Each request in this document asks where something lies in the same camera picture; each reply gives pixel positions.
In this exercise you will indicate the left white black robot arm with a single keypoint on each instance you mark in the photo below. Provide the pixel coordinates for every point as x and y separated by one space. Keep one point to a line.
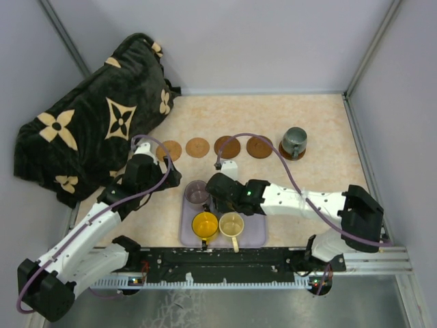
51 284

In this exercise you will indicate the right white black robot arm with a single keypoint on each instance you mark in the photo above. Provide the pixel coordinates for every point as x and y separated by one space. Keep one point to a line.
353 216

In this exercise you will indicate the yellow glass mug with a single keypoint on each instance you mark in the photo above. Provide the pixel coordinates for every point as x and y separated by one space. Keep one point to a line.
205 226

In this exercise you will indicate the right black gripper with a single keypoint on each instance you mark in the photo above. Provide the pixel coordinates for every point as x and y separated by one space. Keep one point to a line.
220 207

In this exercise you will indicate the cream ceramic mug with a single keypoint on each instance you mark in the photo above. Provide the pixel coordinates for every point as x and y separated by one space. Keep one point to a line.
231 226

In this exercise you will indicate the black floral plush blanket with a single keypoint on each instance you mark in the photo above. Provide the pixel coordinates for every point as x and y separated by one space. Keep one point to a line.
83 140

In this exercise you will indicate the grey ceramic mug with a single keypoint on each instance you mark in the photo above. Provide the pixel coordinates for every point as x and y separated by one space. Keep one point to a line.
294 140

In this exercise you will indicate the woven rattan coaster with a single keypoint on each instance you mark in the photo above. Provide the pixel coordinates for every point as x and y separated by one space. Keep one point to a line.
173 147
197 147

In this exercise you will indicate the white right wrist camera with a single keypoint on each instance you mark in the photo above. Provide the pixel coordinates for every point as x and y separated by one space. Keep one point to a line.
230 169

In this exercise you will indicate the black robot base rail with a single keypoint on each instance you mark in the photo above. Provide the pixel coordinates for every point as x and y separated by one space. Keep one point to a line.
266 264

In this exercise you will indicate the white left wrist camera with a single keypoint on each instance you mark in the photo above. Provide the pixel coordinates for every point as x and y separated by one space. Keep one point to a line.
142 148

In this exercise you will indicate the dark wooden coaster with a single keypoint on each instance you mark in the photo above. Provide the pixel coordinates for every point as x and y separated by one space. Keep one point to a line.
231 150
259 148
288 156

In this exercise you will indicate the white perforated cable duct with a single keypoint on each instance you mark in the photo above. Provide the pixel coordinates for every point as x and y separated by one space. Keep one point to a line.
119 282

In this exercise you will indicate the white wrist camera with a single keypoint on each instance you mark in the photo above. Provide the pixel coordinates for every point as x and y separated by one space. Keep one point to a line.
230 169
142 148

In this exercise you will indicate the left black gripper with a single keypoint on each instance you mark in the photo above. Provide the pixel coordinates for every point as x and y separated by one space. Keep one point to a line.
173 180

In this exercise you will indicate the lavender plastic tray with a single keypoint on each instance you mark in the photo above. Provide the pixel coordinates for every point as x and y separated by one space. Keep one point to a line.
254 234

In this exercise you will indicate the purple glass mug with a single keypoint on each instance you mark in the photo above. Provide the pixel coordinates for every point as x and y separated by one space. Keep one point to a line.
196 195

